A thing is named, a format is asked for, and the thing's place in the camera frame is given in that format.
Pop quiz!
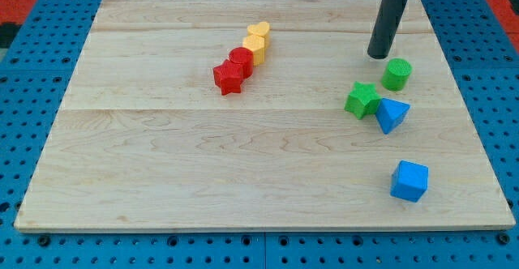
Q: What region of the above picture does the yellow hexagon block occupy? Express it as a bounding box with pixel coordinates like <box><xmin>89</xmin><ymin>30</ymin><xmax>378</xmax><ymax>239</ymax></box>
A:
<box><xmin>242</xmin><ymin>35</ymin><xmax>265</xmax><ymax>66</ymax></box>

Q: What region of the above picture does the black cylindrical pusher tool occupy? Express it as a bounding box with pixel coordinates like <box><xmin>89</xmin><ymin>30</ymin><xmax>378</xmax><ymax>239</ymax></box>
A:
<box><xmin>367</xmin><ymin>0</ymin><xmax>408</xmax><ymax>59</ymax></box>

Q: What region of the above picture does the light wooden board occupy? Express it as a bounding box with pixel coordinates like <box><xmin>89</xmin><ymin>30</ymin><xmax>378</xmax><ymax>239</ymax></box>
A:
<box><xmin>14</xmin><ymin>0</ymin><xmax>515</xmax><ymax>233</ymax></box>

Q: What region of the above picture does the yellow heart block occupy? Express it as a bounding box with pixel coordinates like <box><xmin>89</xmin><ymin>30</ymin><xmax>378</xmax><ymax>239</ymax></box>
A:
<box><xmin>247</xmin><ymin>21</ymin><xmax>271</xmax><ymax>48</ymax></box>

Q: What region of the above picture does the red cylinder block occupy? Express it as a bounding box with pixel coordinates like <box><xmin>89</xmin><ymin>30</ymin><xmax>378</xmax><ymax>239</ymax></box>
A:
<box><xmin>229</xmin><ymin>47</ymin><xmax>254</xmax><ymax>79</ymax></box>

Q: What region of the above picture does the red star block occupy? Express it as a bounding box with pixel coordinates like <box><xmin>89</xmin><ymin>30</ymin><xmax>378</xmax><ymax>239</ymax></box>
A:
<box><xmin>212</xmin><ymin>59</ymin><xmax>243</xmax><ymax>96</ymax></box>

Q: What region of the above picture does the green star block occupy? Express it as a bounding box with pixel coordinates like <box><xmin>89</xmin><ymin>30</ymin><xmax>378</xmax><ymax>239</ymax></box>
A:
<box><xmin>344</xmin><ymin>81</ymin><xmax>381</xmax><ymax>120</ymax></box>

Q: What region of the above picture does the blue triangle block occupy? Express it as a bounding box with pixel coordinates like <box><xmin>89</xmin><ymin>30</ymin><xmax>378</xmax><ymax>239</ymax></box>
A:
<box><xmin>375</xmin><ymin>98</ymin><xmax>410</xmax><ymax>135</ymax></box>

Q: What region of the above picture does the blue cube block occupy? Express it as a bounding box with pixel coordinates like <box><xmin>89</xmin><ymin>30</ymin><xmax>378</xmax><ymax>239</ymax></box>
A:
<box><xmin>390</xmin><ymin>160</ymin><xmax>429</xmax><ymax>203</ymax></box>

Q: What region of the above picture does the green cylinder block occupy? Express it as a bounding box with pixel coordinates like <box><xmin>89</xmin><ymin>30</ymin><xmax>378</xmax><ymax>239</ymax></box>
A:
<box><xmin>381</xmin><ymin>58</ymin><xmax>413</xmax><ymax>92</ymax></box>

